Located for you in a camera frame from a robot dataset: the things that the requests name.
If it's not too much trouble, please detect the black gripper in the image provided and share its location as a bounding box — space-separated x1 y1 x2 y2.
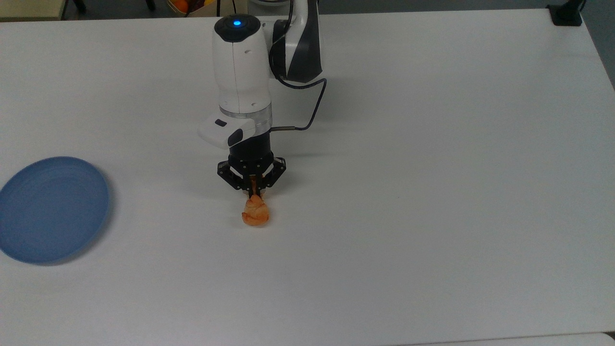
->
217 134 287 198

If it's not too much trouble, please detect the orange bread roll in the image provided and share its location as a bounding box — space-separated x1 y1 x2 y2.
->
241 193 271 228

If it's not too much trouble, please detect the orange fruit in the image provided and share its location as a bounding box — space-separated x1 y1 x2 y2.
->
168 0 217 16

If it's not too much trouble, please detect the blue round plate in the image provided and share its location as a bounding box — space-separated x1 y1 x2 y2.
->
0 156 112 265

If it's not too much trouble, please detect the wooden table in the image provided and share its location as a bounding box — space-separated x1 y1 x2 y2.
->
0 0 68 21

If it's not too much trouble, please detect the black table clamp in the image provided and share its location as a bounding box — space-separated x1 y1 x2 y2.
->
547 0 588 27

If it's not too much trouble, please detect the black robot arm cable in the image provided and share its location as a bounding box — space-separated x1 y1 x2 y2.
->
268 0 329 132

